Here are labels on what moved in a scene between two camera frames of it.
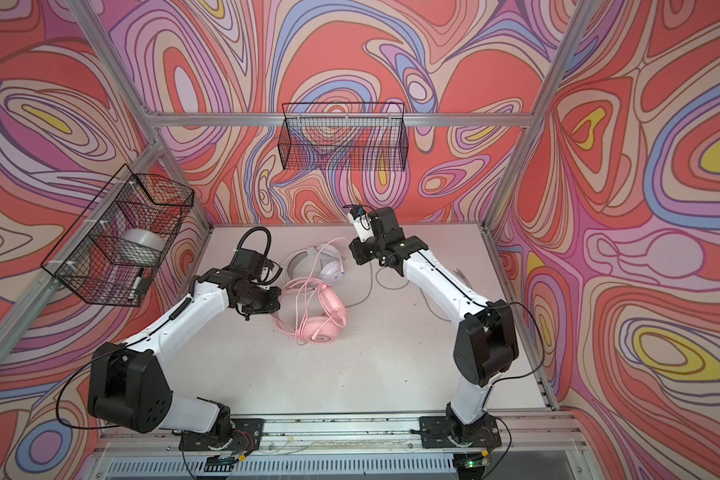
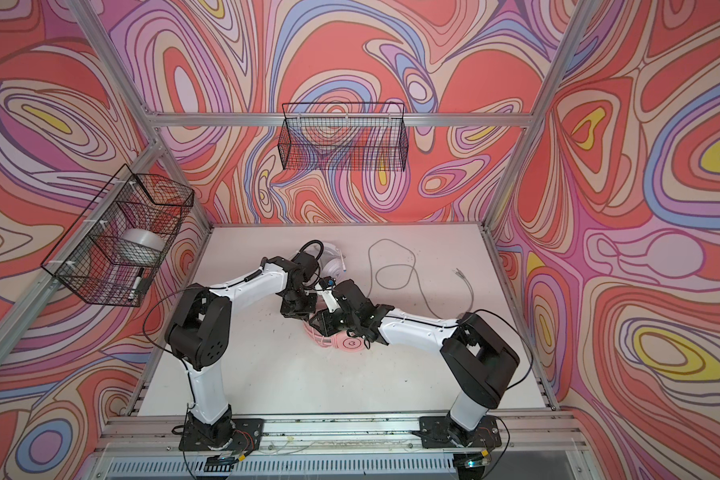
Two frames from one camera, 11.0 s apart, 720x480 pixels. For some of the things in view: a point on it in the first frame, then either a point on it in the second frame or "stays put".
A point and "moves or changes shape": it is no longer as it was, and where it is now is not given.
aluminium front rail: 344,434 stays put
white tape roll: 141,247 stays put
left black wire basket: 114,252 stays put
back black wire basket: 343,136 stays put
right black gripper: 357,246 -> 324,319
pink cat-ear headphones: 310,311 moves or changes shape
